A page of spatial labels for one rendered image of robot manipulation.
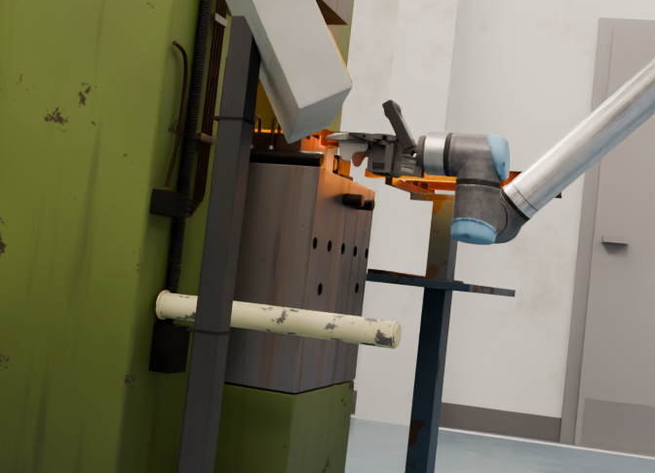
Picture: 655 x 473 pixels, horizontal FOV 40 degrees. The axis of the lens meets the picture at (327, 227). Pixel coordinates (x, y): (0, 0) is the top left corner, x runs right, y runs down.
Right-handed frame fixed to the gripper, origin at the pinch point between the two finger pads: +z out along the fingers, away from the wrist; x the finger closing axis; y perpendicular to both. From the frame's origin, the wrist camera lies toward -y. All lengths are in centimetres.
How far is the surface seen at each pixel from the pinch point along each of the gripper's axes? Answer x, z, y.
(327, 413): 5, -3, 59
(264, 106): 22.6, 28.4, -10.6
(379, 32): 273, 83, -103
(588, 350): 288, -39, 53
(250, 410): -16, 6, 57
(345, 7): 4.4, 3.0, -30.1
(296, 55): -71, -19, 1
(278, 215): -15.9, 4.7, 18.6
